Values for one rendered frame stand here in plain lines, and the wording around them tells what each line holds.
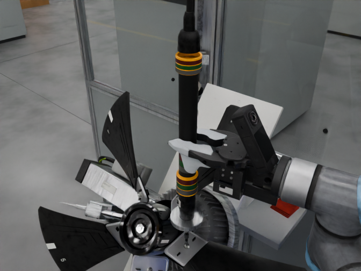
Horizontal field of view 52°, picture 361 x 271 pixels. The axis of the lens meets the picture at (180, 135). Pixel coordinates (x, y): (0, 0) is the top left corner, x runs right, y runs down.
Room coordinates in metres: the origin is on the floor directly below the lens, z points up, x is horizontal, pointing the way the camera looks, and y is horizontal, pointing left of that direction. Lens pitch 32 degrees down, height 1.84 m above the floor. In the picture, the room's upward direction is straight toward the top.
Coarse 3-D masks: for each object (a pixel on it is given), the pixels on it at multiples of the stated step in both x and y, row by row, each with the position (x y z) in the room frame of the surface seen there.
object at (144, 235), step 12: (132, 204) 0.64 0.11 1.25; (144, 204) 0.62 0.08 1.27; (156, 204) 0.64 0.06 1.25; (168, 204) 0.69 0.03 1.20; (132, 216) 0.62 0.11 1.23; (144, 216) 0.60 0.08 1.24; (156, 216) 0.59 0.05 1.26; (168, 216) 0.61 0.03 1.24; (120, 228) 0.60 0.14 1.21; (132, 228) 0.60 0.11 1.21; (144, 228) 0.59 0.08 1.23; (156, 228) 0.58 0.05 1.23; (168, 228) 0.58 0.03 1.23; (132, 240) 0.58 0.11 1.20; (144, 240) 0.56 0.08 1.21; (156, 240) 0.55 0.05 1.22; (132, 252) 0.55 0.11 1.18; (144, 252) 0.54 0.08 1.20; (156, 252) 0.56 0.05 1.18
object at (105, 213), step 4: (68, 204) 0.85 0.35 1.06; (72, 204) 0.84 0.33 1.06; (76, 204) 0.83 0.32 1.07; (80, 204) 0.83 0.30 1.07; (76, 208) 0.82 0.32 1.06; (80, 208) 0.82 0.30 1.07; (84, 208) 0.81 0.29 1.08; (104, 212) 0.77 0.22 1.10; (108, 212) 0.77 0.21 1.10; (112, 212) 0.76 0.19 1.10; (104, 216) 0.77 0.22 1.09; (108, 216) 0.76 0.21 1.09; (112, 216) 0.75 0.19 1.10; (116, 216) 0.75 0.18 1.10; (120, 216) 0.74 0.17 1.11
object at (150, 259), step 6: (132, 258) 0.57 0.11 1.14; (138, 258) 0.57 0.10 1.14; (144, 258) 0.58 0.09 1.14; (150, 258) 0.58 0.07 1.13; (156, 258) 0.58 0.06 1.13; (162, 258) 0.59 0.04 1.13; (132, 264) 0.56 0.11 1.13; (138, 264) 0.56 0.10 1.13; (144, 264) 0.57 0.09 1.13; (150, 264) 0.57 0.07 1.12; (156, 264) 0.57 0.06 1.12; (162, 264) 0.58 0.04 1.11; (132, 270) 0.55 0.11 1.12; (138, 270) 0.56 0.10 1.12; (144, 270) 0.56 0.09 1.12; (156, 270) 0.57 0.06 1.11
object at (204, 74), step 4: (200, 52) 1.23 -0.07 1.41; (204, 52) 1.23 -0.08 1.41; (204, 56) 1.21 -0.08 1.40; (208, 56) 1.21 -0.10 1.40; (204, 60) 1.17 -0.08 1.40; (208, 60) 1.18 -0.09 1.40; (204, 64) 1.14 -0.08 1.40; (208, 64) 1.14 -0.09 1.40; (204, 68) 1.14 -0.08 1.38; (200, 72) 1.14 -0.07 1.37; (204, 72) 1.14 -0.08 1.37; (200, 76) 1.14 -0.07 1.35; (204, 76) 1.14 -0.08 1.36; (200, 80) 1.14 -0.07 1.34; (204, 80) 1.14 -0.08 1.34
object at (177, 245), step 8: (184, 232) 0.61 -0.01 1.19; (192, 232) 0.61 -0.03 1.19; (176, 240) 0.58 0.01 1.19; (184, 240) 0.59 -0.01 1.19; (200, 240) 0.59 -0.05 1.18; (168, 248) 0.56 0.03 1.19; (176, 248) 0.56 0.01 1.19; (184, 248) 0.56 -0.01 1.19; (192, 248) 0.56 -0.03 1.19; (200, 248) 0.56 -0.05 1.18; (176, 256) 0.54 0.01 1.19; (184, 256) 0.54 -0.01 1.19; (192, 256) 0.54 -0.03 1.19; (184, 264) 0.52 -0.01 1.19
